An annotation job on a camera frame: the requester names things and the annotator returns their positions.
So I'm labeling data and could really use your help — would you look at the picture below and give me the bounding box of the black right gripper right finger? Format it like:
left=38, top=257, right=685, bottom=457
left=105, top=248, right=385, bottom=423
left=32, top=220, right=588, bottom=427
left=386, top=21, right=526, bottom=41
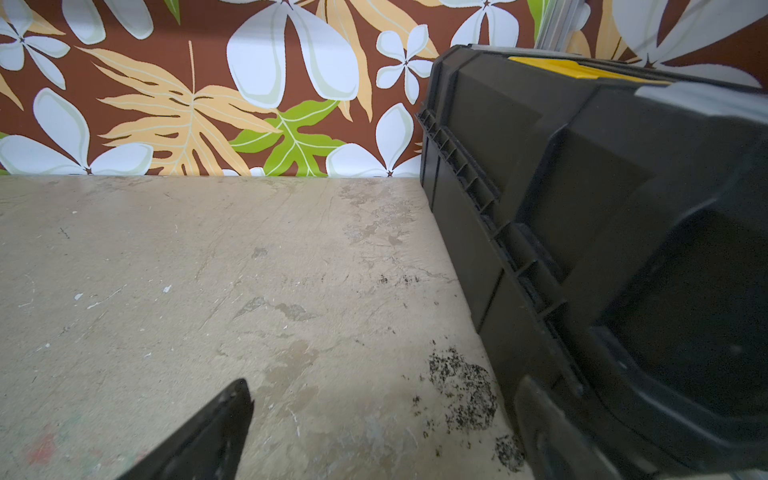
left=514, top=376, right=618, bottom=480

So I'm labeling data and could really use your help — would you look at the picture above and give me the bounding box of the black yellow tool case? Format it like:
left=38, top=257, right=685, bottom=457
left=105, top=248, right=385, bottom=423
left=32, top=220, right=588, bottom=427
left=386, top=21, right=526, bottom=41
left=418, top=45, right=767, bottom=479

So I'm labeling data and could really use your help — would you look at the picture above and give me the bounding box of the aluminium frame post right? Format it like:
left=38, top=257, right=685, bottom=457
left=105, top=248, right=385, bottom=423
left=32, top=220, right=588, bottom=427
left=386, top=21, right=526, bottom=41
left=535, top=0, right=591, bottom=52

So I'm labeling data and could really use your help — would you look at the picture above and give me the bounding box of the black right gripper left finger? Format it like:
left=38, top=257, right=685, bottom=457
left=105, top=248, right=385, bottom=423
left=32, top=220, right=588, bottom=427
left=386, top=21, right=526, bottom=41
left=121, top=378, right=254, bottom=479

